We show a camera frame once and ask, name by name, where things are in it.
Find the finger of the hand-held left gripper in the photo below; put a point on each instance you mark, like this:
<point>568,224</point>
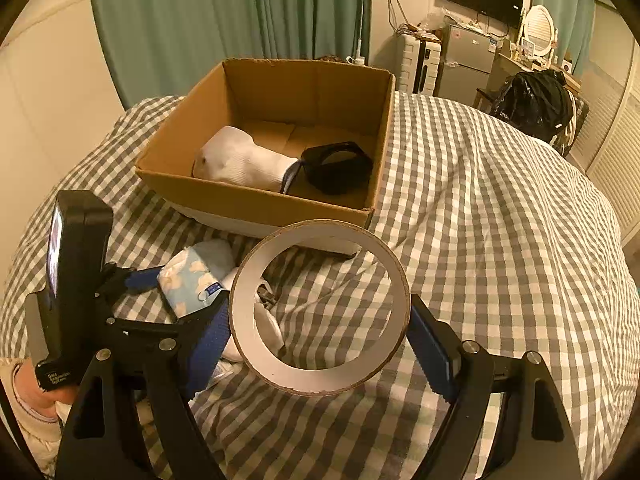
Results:
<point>150,329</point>
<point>141,280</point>

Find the white standing pole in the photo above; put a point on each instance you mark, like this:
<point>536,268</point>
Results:
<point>359,10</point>

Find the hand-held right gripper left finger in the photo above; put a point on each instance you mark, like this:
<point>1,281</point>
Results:
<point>207,347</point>

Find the white sock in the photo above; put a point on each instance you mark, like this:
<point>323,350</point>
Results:
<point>235,160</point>

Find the cloud print tissue pack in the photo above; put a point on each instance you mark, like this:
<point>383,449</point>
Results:
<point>185,276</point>

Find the white louvered wardrobe door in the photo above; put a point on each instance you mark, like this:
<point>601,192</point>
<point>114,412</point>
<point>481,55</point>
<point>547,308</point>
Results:
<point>610,135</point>

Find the wide green curtain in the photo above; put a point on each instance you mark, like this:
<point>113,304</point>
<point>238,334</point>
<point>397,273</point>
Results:
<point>200,10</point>

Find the white oval mirror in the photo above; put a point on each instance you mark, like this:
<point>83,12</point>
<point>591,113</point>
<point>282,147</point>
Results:
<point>539,30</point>

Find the cardboard tape roll core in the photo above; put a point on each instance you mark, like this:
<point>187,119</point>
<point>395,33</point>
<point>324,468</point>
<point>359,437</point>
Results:
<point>320,384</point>

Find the black bag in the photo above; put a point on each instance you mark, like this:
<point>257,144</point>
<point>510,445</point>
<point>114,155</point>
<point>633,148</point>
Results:
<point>535,100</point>

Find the white suitcase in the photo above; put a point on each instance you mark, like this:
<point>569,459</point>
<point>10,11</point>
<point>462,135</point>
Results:
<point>410,62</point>

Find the wooden dressing table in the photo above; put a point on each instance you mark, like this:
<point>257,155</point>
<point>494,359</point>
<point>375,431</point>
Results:
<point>504,66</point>

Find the grey checked bed sheet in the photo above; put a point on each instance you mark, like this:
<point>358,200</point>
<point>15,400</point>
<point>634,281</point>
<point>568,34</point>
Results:
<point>475,210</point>

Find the brown cardboard box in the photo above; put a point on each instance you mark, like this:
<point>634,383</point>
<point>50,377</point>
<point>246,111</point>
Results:
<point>210,100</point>

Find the silver fridge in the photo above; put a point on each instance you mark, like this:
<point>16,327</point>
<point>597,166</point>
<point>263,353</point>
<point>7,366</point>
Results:
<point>465,60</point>

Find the person's left forearm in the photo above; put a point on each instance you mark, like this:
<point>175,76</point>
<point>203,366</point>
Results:
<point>25,410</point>

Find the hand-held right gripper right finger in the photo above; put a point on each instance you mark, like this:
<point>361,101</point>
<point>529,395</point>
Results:
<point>431,345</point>

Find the white crumpled cloth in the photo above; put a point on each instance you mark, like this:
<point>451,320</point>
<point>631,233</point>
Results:
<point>267,327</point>

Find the narrow green curtain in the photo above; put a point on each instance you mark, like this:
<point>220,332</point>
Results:
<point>580,30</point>

